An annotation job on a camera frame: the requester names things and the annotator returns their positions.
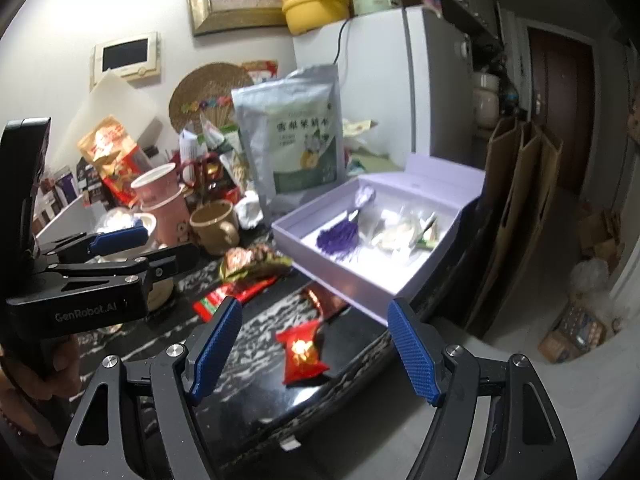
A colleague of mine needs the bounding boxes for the black packet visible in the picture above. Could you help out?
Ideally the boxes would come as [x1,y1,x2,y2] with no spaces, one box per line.
[52,157,106,206]

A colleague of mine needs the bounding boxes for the pink patterned cup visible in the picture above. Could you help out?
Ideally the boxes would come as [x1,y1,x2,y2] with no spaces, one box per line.
[139,192,196,248]

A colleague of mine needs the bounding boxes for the red orange snack bag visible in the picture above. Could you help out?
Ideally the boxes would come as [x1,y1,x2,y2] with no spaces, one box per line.
[77,115,146,206]

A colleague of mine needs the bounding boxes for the clear bag with white cord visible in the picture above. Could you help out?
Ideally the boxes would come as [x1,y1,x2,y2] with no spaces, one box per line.
[367,202,426,233]

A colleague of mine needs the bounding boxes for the white wall intercom panel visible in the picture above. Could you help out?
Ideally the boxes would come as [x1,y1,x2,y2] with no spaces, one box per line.
[91,31,163,87]

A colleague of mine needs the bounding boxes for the white plastic board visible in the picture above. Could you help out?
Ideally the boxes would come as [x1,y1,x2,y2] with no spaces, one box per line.
[90,70,173,161]

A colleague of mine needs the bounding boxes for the black cable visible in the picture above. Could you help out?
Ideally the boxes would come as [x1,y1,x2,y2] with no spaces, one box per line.
[332,17,351,68]

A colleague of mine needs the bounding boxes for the yellow pot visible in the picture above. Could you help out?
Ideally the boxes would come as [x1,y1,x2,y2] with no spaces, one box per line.
[279,0,351,36]

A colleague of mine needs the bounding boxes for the brown paper bag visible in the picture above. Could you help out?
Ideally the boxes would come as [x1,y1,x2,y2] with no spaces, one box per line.
[577,205,626,261]

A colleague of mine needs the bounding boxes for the red candy packet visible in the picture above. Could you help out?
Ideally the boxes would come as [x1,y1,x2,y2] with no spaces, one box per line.
[276,319,331,386]

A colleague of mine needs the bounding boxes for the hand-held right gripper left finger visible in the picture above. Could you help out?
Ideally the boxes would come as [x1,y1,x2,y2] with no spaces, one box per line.
[57,296,243,480]

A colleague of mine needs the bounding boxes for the clear plastic bag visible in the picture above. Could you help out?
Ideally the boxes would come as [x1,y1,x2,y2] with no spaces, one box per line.
[570,257,616,321]

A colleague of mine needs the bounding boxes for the brown mug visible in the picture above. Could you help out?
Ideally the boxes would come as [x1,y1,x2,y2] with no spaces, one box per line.
[189,200,242,256]

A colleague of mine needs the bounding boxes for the green white packet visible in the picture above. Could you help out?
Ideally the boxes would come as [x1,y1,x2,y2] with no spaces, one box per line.
[407,212,441,252]

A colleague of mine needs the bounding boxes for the flattened cardboard box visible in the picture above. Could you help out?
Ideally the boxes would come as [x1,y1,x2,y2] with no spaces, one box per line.
[517,122,544,281]
[465,117,522,333]
[536,127,564,241]

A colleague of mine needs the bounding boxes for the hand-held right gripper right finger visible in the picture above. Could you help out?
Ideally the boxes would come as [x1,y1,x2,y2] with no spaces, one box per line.
[387,297,576,480]

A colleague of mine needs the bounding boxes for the pink paper cup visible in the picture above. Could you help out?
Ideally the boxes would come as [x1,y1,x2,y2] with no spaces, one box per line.
[130,163,181,208]

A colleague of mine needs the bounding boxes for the white box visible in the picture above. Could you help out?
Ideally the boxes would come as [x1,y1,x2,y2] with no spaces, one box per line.
[35,195,101,246]

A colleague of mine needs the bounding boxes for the silver stand-up pouch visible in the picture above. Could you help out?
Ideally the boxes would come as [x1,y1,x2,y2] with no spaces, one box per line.
[231,64,347,211]

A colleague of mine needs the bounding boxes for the red white packet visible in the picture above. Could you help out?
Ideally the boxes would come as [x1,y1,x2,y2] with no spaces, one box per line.
[242,59,278,83]

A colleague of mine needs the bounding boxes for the red scissors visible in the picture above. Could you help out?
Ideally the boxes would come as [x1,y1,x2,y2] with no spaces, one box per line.
[181,152,223,188]

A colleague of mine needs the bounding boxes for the dark red foil packet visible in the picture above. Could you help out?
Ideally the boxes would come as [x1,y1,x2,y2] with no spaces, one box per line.
[302,286,351,321]

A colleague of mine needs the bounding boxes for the olive paper sheet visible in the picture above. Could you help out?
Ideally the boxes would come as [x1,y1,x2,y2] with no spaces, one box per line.
[350,152,401,177]

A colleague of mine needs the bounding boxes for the brown cereal packet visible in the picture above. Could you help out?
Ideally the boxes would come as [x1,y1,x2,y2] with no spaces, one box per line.
[220,242,293,281]

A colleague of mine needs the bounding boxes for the yellow white wrapper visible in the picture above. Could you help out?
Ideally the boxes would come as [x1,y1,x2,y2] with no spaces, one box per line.
[342,119,378,142]

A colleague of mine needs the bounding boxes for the clear bag with cream item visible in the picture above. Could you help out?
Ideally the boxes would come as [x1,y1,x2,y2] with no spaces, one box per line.
[370,222,418,256]

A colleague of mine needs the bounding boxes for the person's left hand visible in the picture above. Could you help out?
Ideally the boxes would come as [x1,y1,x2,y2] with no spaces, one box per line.
[14,334,84,407]

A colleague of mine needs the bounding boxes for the white tube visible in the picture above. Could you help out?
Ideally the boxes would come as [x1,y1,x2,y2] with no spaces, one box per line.
[179,130,207,162]

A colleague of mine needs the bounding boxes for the open cardboard box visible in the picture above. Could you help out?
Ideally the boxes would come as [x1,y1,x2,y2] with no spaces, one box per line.
[537,300,608,363]

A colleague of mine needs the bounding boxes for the dark brown door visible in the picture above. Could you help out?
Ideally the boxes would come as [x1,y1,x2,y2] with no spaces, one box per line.
[527,27,596,196]

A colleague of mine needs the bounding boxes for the long red packet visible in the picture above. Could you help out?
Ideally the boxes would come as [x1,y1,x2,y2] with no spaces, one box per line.
[194,277,278,322]

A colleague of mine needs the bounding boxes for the white fridge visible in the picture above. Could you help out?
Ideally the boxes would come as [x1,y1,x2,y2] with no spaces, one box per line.
[292,4,476,181]

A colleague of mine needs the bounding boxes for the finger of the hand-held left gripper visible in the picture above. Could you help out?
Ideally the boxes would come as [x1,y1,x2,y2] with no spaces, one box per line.
[50,244,199,287]
[37,226,149,261]

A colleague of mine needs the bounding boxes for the purple tassel sachet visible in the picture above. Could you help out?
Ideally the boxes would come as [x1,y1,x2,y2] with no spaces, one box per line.
[315,187,376,257]

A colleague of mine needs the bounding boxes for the lavender box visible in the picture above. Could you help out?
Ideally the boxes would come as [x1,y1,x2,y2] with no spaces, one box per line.
[271,152,487,328]

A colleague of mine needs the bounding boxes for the crumpled white tissue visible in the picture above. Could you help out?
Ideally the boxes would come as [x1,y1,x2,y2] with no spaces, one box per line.
[235,191,264,231]

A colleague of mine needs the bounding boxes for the white slow cooker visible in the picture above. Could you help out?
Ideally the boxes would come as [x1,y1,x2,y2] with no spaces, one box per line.
[472,72,501,128]

